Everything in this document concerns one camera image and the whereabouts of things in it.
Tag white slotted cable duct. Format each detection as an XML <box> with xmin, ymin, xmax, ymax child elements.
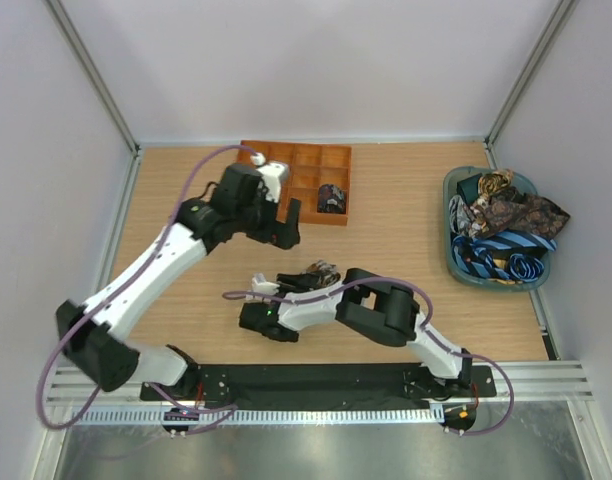
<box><xmin>78</xmin><ymin>405</ymin><xmax>444</xmax><ymax>427</ymax></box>

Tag dark green tie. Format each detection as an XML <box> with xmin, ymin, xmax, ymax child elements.
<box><xmin>456</xmin><ymin>173</ymin><xmax>482</xmax><ymax>204</ymax></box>

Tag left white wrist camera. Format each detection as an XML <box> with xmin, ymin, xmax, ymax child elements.
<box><xmin>250</xmin><ymin>153</ymin><xmax>290</xmax><ymax>204</ymax></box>

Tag gold patterned tie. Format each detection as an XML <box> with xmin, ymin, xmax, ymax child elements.
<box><xmin>471</xmin><ymin>169</ymin><xmax>514</xmax><ymax>205</ymax></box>

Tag dark brown paisley tie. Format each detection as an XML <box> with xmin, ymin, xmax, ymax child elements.
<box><xmin>469</xmin><ymin>193</ymin><xmax>570</xmax><ymax>240</ymax></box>

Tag grey patterned tie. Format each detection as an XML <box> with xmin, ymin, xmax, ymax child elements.
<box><xmin>448</xmin><ymin>194</ymin><xmax>486</xmax><ymax>238</ymax></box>

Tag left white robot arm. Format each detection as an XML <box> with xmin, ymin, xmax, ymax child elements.
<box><xmin>56</xmin><ymin>162</ymin><xmax>301</xmax><ymax>400</ymax></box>

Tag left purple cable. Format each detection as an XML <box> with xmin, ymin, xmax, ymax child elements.
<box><xmin>35</xmin><ymin>144</ymin><xmax>267</xmax><ymax>431</ymax></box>

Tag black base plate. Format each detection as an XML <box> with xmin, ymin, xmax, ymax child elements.
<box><xmin>140</xmin><ymin>361</ymin><xmax>497</xmax><ymax>412</ymax></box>

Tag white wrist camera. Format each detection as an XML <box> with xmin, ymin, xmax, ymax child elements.
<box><xmin>251</xmin><ymin>273</ymin><xmax>280</xmax><ymax>296</ymax></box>
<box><xmin>250</xmin><ymin>153</ymin><xmax>290</xmax><ymax>204</ymax></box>

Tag orange compartment tray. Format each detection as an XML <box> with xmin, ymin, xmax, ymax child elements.
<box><xmin>240</xmin><ymin>140</ymin><xmax>352</xmax><ymax>226</ymax></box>

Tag brown floral tie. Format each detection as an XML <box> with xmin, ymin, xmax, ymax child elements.
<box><xmin>303</xmin><ymin>260</ymin><xmax>341</xmax><ymax>289</ymax></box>

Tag aluminium frame rail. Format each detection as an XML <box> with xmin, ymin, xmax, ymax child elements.
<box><xmin>490</xmin><ymin>360</ymin><xmax>595</xmax><ymax>401</ymax></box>

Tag teal plastic basket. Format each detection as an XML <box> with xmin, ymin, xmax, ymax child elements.
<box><xmin>442</xmin><ymin>166</ymin><xmax>570</xmax><ymax>293</ymax></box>

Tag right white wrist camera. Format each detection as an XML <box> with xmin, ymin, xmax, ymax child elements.
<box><xmin>251</xmin><ymin>273</ymin><xmax>280</xmax><ymax>296</ymax></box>

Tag blue striped tie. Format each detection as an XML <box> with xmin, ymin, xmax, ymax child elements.
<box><xmin>451</xmin><ymin>231</ymin><xmax>557</xmax><ymax>283</ymax></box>

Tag rolled dark floral tie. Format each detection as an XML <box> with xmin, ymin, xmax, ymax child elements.
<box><xmin>317</xmin><ymin>183</ymin><xmax>347</xmax><ymax>215</ymax></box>

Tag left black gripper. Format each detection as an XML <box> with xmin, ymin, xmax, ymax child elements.
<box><xmin>234</xmin><ymin>189</ymin><xmax>300</xmax><ymax>250</ymax></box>

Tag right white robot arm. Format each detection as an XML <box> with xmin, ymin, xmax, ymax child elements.
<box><xmin>226</xmin><ymin>263</ymin><xmax>473</xmax><ymax>399</ymax></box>

